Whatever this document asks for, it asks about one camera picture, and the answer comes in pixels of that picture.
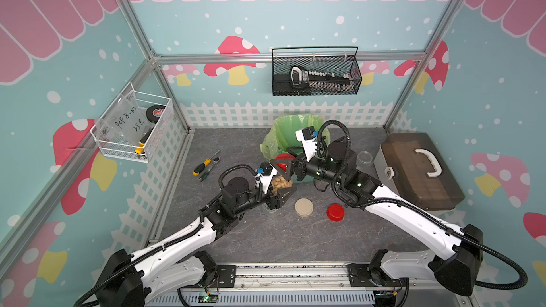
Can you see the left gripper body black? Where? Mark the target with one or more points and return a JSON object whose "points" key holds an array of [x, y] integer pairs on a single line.
{"points": [[256, 196]]}

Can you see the peanut jar beige lid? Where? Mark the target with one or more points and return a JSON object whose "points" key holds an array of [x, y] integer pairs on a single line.
{"points": [[269, 210]]}

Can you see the green trash bin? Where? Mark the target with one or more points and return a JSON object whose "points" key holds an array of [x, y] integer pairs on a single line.
{"points": [[291, 152]]}

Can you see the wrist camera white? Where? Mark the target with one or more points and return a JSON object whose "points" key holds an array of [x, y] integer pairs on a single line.
{"points": [[265, 173], [308, 139]]}

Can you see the green plastic bin liner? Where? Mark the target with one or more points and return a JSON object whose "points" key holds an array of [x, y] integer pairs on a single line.
{"points": [[283, 133]]}

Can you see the socket wrench set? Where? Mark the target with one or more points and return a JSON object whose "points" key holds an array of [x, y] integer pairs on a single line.
{"points": [[302, 79]]}

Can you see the black tape roll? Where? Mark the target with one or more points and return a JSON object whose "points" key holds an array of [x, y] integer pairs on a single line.
{"points": [[154, 113]]}

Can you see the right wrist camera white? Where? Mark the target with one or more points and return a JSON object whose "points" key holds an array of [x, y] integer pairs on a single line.
{"points": [[308, 139]]}

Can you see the yellow black screwdriver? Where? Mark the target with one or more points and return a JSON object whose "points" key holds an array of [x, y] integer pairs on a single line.
{"points": [[201, 167]]}

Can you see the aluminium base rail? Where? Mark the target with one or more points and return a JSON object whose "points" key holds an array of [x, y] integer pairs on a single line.
{"points": [[308, 284]]}

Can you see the brown lidded tool box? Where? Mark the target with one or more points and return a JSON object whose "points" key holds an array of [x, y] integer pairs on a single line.
{"points": [[412, 167]]}

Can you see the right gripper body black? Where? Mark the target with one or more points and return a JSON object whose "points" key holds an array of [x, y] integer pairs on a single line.
{"points": [[316, 168]]}

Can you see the clear wall bin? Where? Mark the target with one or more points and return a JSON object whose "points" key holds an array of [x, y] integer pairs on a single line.
{"points": [[118, 131]]}

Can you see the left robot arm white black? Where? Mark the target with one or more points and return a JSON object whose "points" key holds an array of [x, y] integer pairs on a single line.
{"points": [[135, 279]]}

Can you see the yellow utility knife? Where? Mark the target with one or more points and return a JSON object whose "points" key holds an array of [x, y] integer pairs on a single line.
{"points": [[140, 149]]}

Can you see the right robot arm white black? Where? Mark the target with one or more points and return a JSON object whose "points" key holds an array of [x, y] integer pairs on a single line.
{"points": [[454, 255]]}

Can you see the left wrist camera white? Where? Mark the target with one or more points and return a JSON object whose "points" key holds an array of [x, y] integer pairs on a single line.
{"points": [[265, 173]]}

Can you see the black wire mesh basket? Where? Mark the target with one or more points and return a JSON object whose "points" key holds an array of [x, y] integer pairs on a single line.
{"points": [[340, 60]]}

